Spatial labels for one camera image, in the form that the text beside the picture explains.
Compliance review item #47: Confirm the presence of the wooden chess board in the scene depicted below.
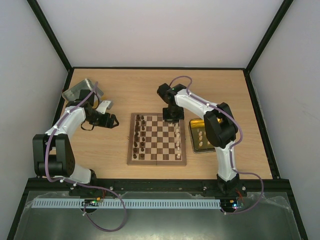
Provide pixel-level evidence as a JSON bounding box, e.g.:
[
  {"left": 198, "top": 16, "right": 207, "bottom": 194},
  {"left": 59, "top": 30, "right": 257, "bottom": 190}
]
[{"left": 127, "top": 112, "right": 187, "bottom": 166}]

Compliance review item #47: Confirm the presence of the gold tin with pieces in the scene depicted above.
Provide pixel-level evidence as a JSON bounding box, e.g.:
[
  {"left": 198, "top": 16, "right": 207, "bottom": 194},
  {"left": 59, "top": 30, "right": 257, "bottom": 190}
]
[{"left": 188, "top": 118, "right": 216, "bottom": 154}]

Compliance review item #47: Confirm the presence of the silver metal tin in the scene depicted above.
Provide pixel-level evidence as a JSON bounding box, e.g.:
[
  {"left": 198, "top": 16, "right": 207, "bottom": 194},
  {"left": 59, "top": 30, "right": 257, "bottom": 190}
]
[{"left": 61, "top": 78, "right": 105, "bottom": 101}]

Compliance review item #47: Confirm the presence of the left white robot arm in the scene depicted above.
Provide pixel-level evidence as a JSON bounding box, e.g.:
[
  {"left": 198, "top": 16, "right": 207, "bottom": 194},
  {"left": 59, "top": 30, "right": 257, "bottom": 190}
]
[{"left": 32, "top": 85, "right": 119, "bottom": 185}]

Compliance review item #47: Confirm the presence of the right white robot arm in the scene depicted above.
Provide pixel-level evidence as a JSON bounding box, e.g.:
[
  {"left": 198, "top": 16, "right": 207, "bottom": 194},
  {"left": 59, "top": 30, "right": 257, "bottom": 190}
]
[{"left": 157, "top": 83, "right": 239, "bottom": 196}]

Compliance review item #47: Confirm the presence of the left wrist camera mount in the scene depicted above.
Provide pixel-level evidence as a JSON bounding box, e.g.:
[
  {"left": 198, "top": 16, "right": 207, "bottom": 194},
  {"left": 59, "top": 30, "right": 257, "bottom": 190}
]
[{"left": 96, "top": 100, "right": 114, "bottom": 114}]

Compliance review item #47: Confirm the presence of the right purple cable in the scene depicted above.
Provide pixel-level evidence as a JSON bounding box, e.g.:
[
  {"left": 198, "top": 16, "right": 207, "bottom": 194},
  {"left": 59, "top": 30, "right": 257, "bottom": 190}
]
[{"left": 169, "top": 75, "right": 265, "bottom": 216}]

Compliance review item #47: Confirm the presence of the purple cable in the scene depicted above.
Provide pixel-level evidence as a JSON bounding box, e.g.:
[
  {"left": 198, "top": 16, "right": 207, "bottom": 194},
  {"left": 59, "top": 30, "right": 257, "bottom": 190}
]
[
  {"left": 169, "top": 75, "right": 265, "bottom": 216},
  {"left": 45, "top": 80, "right": 128, "bottom": 231}
]

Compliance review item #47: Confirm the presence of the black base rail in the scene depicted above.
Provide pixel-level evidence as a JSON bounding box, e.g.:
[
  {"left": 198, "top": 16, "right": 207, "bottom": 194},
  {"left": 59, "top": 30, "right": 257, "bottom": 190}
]
[{"left": 24, "top": 177, "right": 291, "bottom": 198}]

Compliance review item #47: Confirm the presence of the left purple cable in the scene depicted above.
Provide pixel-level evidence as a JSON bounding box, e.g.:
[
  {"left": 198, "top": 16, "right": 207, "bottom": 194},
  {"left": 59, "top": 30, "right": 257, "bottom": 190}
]
[{"left": 45, "top": 80, "right": 128, "bottom": 231}]

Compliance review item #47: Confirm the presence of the black aluminium frame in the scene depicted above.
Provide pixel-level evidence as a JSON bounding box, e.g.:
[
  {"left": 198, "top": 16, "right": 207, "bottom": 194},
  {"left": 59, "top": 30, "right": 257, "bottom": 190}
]
[{"left": 0, "top": 0, "right": 320, "bottom": 240}]

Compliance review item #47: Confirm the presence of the white slotted cable duct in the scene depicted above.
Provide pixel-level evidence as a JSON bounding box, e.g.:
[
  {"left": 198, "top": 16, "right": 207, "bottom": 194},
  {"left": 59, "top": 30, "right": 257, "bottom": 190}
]
[{"left": 31, "top": 198, "right": 221, "bottom": 210}]

